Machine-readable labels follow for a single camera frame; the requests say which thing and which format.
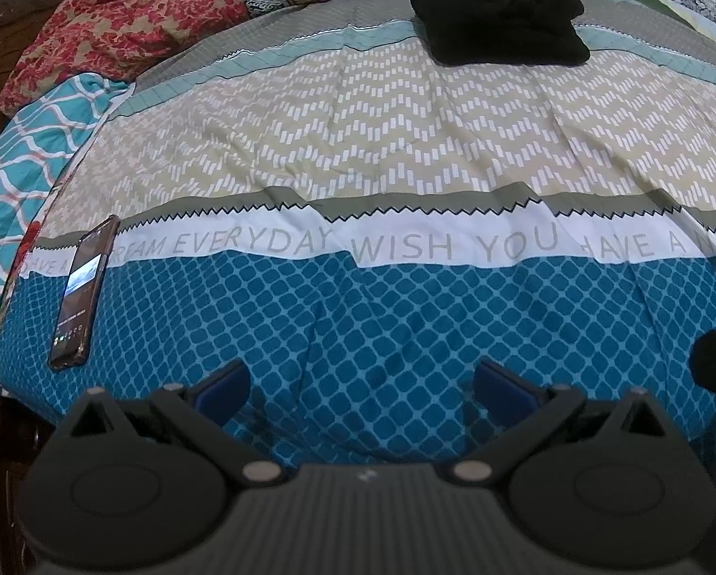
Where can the black pants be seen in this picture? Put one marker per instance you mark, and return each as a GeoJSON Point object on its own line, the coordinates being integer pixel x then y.
{"type": "Point", "coordinates": [502, 18]}

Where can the black smartphone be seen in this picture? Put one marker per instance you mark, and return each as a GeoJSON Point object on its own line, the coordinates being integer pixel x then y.
{"type": "Point", "coordinates": [82, 296]}

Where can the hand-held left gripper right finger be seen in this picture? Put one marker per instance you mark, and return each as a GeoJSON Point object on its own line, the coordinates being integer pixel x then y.
{"type": "Point", "coordinates": [500, 386]}

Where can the teal lattice quilt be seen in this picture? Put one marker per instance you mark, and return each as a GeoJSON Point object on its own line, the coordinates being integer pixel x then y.
{"type": "Point", "coordinates": [22, 167]}

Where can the printed blue and beige bedsheet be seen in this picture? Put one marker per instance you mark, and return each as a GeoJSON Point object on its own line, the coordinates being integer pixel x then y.
{"type": "Point", "coordinates": [394, 221]}

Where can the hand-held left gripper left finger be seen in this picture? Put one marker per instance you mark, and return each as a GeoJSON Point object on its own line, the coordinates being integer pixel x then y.
{"type": "Point", "coordinates": [221, 386]}

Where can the red floral quilt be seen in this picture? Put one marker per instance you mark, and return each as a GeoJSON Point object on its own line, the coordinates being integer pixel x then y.
{"type": "Point", "coordinates": [124, 18]}

